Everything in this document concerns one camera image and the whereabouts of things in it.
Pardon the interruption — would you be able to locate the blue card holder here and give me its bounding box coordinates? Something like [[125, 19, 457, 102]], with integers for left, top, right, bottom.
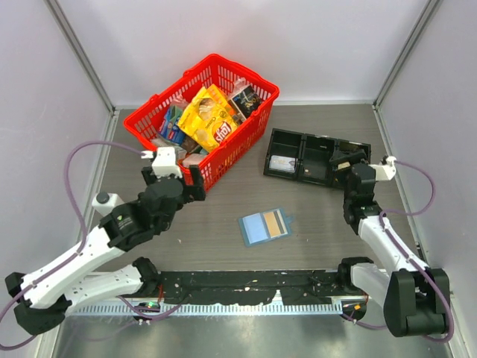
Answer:
[[238, 208, 294, 247]]

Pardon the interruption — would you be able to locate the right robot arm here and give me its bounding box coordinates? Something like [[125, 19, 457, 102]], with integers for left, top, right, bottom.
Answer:
[[329, 149, 455, 343]]

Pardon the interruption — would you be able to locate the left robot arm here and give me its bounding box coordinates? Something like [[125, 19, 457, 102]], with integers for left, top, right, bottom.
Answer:
[[5, 166, 206, 336]]

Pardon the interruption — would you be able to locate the white card in tray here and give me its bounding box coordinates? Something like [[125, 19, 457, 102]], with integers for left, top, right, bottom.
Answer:
[[269, 155, 297, 173]]

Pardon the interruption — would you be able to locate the tan card in holder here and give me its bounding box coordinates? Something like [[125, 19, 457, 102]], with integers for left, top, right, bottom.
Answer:
[[263, 209, 288, 239]]

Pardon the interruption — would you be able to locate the pink wrapped packet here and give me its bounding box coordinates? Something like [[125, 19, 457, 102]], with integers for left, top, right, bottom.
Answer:
[[182, 154, 206, 168]]

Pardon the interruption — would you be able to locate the clear wrapped packet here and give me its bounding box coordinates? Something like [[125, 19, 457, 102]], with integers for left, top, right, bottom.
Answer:
[[151, 137, 187, 160]]

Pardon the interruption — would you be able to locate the black three-compartment tray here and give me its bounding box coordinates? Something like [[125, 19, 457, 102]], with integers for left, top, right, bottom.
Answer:
[[263, 128, 372, 188]]

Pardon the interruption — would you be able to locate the blue green packet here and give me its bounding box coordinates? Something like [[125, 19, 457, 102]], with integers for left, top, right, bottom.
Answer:
[[159, 105, 186, 145]]

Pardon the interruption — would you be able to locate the yellow Lays chips bag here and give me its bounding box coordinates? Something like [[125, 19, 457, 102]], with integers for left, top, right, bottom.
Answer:
[[177, 84, 239, 153]]

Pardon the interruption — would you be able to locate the red plastic shopping basket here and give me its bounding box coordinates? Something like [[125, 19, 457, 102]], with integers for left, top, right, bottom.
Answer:
[[123, 54, 279, 190]]

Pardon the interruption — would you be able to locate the black snack box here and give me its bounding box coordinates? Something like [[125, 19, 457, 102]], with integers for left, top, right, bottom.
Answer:
[[228, 84, 262, 119]]

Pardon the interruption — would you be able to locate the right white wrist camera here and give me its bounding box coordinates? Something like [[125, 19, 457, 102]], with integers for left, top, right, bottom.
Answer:
[[369, 156, 397, 182]]

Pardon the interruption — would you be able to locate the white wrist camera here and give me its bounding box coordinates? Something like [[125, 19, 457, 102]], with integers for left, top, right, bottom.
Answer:
[[369, 156, 397, 182], [141, 146, 183, 178]]

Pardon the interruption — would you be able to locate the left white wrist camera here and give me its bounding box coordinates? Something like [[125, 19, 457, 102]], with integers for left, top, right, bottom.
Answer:
[[141, 146, 183, 178]]

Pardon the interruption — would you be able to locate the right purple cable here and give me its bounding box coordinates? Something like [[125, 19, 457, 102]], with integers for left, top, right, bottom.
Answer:
[[341, 160, 455, 343]]

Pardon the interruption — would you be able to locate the purple cable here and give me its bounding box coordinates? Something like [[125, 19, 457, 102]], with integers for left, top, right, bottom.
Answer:
[[0, 140, 152, 350], [341, 160, 455, 343]]

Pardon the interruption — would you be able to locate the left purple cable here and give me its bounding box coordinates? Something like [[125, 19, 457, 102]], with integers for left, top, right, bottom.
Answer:
[[0, 140, 152, 350]]

